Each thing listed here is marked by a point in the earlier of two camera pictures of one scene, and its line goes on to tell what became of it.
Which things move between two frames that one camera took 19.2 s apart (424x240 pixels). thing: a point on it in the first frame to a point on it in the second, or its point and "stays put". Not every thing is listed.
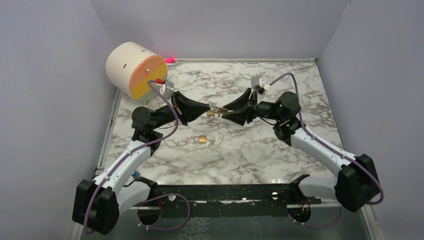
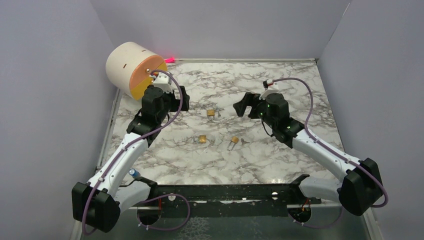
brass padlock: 202,139 stays put
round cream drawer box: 129,66 stays put
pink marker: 170,60 stays put
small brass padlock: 222,110 to 234,140
